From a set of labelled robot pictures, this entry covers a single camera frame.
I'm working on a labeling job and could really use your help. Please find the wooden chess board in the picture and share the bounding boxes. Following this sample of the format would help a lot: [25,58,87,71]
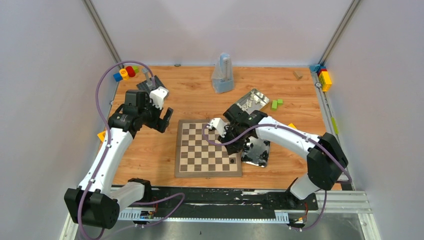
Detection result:
[174,119,242,178]

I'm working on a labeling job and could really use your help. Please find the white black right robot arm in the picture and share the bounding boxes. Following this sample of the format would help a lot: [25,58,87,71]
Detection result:
[210,104,349,209]

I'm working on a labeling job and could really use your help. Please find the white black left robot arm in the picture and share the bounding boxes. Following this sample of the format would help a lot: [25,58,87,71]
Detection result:
[64,86,173,229]

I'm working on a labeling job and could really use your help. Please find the silver tin lid black pieces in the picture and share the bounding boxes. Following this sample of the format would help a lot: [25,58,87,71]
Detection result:
[241,136,271,168]

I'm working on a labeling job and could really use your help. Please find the gold tin with white pieces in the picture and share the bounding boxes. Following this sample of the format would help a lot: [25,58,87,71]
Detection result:
[235,88,270,114]

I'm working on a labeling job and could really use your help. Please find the dark grey lego plate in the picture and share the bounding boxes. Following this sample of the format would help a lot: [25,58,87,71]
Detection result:
[135,75,167,100]

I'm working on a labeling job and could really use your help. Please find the red round toy block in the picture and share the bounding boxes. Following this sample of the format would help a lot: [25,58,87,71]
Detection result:
[125,66,136,78]

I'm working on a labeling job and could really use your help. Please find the green toy block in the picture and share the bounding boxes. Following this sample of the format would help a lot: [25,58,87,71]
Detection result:
[270,98,284,111]

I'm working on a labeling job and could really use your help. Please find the blue metronome in plastic bag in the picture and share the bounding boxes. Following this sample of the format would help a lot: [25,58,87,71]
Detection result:
[211,53,235,94]

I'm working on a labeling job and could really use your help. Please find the blue toy block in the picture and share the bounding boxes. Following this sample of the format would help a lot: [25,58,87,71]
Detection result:
[113,72,123,82]

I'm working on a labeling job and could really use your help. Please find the orange toy block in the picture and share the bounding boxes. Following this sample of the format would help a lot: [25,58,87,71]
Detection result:
[97,130,107,143]

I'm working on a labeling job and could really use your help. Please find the yellow round toy block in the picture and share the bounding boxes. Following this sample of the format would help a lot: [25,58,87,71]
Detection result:
[119,68,130,80]

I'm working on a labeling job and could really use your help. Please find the small wooden block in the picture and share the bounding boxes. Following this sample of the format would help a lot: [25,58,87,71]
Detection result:
[293,71,303,80]

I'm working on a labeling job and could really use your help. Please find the stacked colourful blocks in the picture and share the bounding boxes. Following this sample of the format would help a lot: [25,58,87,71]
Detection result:
[309,64,332,92]

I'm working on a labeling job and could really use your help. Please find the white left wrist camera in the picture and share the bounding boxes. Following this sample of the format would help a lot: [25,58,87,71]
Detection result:
[149,86,169,110]

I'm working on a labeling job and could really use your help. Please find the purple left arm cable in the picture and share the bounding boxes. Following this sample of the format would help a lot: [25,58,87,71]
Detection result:
[76,60,185,240]

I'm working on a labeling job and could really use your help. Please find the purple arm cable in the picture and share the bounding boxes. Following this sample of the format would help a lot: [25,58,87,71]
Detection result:
[76,60,185,240]
[202,123,353,232]

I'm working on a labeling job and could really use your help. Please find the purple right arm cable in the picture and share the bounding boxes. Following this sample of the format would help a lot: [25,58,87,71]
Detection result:
[202,123,353,232]

